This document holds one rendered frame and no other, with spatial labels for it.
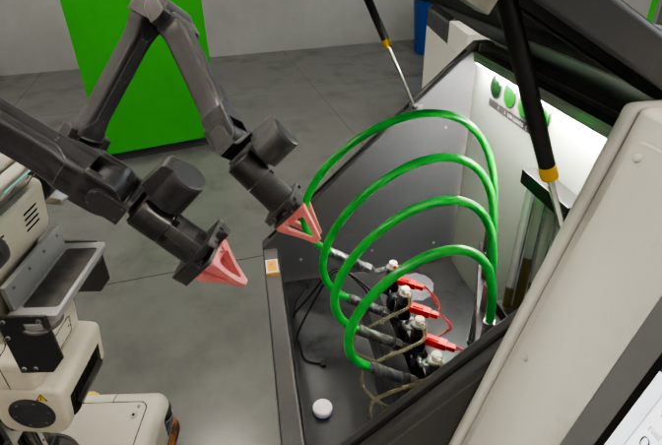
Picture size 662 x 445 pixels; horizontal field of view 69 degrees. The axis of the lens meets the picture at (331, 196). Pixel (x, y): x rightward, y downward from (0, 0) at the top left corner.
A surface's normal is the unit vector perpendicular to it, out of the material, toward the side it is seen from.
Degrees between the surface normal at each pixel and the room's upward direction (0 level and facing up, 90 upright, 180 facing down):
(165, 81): 90
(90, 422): 0
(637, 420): 76
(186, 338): 0
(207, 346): 0
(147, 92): 90
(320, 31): 90
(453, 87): 90
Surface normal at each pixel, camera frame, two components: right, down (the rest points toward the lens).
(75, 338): 0.12, -0.86
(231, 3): 0.28, 0.48
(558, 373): -0.96, -0.11
